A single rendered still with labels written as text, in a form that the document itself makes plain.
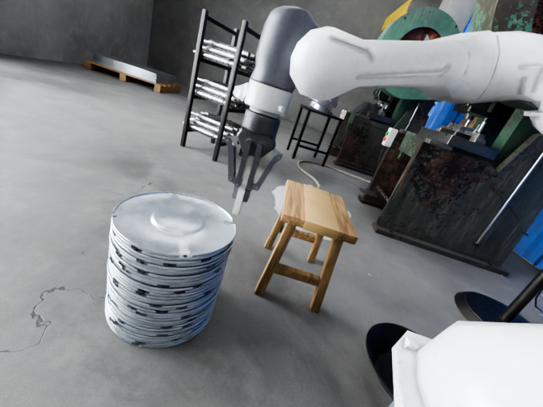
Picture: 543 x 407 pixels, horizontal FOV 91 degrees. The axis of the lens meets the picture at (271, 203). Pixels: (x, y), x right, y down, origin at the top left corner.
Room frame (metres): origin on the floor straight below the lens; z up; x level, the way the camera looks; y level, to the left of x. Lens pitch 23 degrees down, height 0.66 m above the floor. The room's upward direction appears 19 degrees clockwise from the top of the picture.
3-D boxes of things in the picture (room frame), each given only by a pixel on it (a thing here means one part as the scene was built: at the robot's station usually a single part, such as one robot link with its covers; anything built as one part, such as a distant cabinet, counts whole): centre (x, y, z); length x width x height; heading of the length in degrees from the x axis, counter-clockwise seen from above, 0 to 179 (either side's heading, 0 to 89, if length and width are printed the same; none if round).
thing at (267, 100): (0.59, 0.09, 0.62); 0.13 x 0.12 x 0.05; 0
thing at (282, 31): (0.57, 0.03, 0.72); 0.18 x 0.10 x 0.13; 87
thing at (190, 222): (0.57, 0.21, 0.29); 0.29 x 0.29 x 0.01
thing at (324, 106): (3.15, -0.19, 0.40); 0.45 x 0.40 x 0.79; 14
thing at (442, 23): (3.67, -1.22, 0.87); 1.53 x 0.99 x 1.74; 95
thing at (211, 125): (2.20, 0.63, 0.47); 0.46 x 0.43 x 0.95; 72
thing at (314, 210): (0.89, -0.16, 0.16); 0.34 x 0.24 x 0.34; 2
